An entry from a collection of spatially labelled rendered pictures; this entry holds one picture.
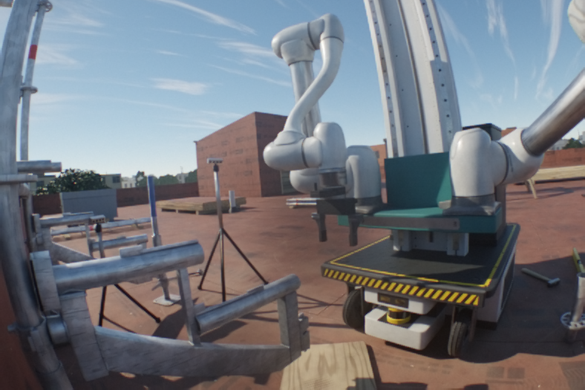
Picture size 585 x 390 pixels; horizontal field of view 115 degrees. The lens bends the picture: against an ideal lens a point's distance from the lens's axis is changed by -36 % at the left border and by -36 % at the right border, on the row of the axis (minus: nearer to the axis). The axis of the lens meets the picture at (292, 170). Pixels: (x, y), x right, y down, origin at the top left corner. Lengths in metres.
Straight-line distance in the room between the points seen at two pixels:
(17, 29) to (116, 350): 0.57
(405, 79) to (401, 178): 0.44
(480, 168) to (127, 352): 1.02
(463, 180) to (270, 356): 0.77
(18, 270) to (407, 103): 1.36
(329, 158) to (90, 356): 0.80
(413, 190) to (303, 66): 0.69
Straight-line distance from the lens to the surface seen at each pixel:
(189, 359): 0.67
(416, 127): 1.29
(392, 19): 1.46
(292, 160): 0.94
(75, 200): 6.47
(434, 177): 1.17
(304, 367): 1.11
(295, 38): 1.26
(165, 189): 13.04
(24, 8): 0.59
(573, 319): 1.26
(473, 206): 0.97
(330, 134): 0.91
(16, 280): 0.52
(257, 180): 9.90
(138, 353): 0.61
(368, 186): 1.16
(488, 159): 0.98
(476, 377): 1.09
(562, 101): 0.92
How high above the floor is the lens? 0.70
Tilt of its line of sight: 1 degrees up
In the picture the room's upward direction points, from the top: 5 degrees counter-clockwise
